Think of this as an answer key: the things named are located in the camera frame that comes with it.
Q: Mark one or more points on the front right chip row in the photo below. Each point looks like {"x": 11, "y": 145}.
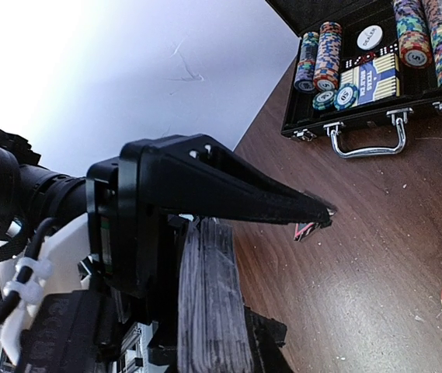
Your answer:
{"x": 327, "y": 63}

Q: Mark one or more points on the front left chip row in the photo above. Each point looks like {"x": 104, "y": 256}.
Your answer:
{"x": 303, "y": 80}

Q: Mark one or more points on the blue playing card deck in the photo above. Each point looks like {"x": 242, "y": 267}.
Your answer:
{"x": 212, "y": 334}

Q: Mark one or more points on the left poker chip row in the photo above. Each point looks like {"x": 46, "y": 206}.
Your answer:
{"x": 413, "y": 40}

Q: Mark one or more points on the small card decks in case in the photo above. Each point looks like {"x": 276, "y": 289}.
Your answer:
{"x": 375, "y": 80}

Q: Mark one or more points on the red triangular chip holder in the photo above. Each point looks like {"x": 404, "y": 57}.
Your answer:
{"x": 303, "y": 230}

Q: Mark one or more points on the black poker chip case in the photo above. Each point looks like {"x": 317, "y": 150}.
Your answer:
{"x": 329, "y": 113}

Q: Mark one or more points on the white dealer button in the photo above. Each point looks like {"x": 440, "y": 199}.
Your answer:
{"x": 370, "y": 37}

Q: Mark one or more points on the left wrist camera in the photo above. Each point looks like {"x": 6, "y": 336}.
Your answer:
{"x": 55, "y": 271}

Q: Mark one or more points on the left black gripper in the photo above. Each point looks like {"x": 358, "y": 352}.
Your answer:
{"x": 188, "y": 175}

